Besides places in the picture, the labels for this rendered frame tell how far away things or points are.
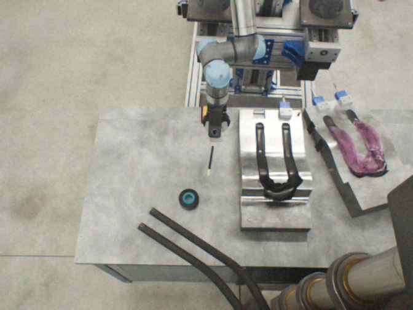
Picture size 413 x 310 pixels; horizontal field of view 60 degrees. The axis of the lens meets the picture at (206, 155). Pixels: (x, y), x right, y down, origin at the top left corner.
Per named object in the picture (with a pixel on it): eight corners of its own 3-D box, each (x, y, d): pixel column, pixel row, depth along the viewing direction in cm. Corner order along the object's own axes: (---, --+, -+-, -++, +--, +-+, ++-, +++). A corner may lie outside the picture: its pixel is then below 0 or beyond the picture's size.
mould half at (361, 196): (302, 114, 163) (308, 100, 153) (354, 101, 166) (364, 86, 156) (351, 218, 142) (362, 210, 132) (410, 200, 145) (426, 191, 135)
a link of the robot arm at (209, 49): (227, 48, 127) (235, 72, 122) (195, 53, 126) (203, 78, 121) (228, 31, 120) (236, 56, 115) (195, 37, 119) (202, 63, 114)
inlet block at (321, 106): (305, 93, 164) (308, 86, 160) (314, 90, 165) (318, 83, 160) (316, 117, 159) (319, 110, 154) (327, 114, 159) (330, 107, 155)
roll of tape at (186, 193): (194, 213, 143) (194, 210, 140) (176, 206, 144) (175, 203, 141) (201, 195, 146) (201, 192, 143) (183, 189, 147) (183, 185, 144)
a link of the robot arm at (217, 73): (227, 54, 113) (233, 75, 110) (225, 76, 123) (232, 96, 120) (202, 59, 113) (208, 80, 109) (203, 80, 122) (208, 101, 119)
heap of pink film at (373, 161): (323, 127, 153) (329, 117, 146) (361, 117, 155) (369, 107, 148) (350, 182, 142) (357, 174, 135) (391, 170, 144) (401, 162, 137)
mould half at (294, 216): (237, 120, 162) (239, 103, 149) (295, 121, 161) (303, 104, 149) (239, 231, 140) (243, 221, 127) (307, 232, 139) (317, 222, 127)
